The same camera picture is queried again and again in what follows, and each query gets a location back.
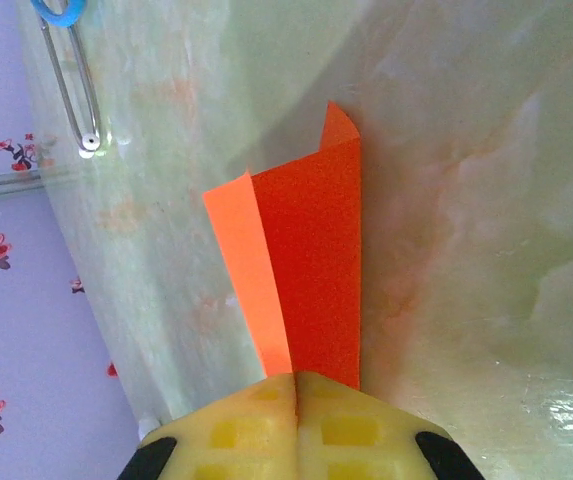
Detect aluminium frame corner post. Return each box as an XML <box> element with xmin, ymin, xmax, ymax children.
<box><xmin>0</xmin><ymin>169</ymin><xmax>55</xmax><ymax>202</ymax></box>

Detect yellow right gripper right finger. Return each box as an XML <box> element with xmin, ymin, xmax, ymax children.
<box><xmin>296</xmin><ymin>370</ymin><xmax>487</xmax><ymax>480</ymax></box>

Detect blue stethoscope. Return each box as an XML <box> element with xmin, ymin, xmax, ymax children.
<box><xmin>29</xmin><ymin>0</ymin><xmax>103</xmax><ymax>160</ymax></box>

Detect orange cloth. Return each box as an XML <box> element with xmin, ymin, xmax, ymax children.
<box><xmin>202</xmin><ymin>99</ymin><xmax>363</xmax><ymax>392</ymax></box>

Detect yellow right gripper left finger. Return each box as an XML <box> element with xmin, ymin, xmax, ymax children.
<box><xmin>115</xmin><ymin>372</ymin><xmax>299</xmax><ymax>480</ymax></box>

